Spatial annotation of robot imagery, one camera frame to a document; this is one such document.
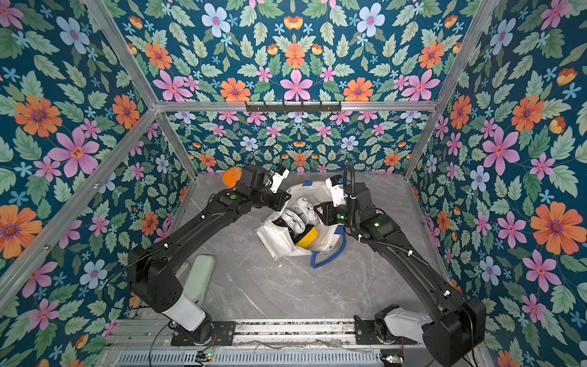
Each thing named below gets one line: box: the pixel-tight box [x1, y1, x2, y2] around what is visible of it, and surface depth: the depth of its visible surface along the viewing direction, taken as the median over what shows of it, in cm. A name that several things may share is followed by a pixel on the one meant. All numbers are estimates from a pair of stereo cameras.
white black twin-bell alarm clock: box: [281, 197, 318, 234], surface depth 91 cm
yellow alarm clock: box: [296, 226, 320, 250], surface depth 90 cm
